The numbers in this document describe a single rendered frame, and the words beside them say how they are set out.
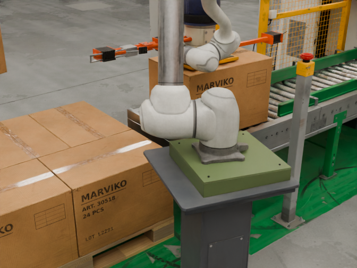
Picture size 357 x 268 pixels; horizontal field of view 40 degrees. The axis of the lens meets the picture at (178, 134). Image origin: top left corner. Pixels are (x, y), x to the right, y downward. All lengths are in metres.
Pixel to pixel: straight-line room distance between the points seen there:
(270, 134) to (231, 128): 1.00
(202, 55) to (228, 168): 0.62
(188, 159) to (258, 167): 0.28
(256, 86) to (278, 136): 0.33
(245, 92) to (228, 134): 0.93
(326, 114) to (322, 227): 0.73
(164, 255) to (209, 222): 0.77
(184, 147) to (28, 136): 1.14
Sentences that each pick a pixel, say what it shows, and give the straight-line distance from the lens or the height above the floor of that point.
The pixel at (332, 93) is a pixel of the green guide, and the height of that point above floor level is 0.59.
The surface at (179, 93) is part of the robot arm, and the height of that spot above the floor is 1.09.
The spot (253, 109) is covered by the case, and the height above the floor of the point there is 0.65.
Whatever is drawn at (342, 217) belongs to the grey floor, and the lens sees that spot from 3.22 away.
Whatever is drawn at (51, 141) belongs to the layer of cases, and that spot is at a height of 0.54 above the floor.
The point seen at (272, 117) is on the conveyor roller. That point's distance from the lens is 3.15.
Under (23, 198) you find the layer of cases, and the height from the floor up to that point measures 0.54.
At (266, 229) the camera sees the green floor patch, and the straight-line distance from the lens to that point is 2.99.
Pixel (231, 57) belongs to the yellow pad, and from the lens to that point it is 2.76.
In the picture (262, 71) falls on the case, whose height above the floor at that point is 0.88.
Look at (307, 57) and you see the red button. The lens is 2.63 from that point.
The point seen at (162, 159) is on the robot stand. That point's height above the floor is 0.75.
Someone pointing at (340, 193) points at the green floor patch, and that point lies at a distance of 3.45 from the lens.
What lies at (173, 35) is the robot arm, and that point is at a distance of 1.88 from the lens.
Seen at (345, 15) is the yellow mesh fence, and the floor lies 0.89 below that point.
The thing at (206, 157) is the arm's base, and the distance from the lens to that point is 1.94.
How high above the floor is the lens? 1.73
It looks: 25 degrees down
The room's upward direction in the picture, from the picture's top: straight up
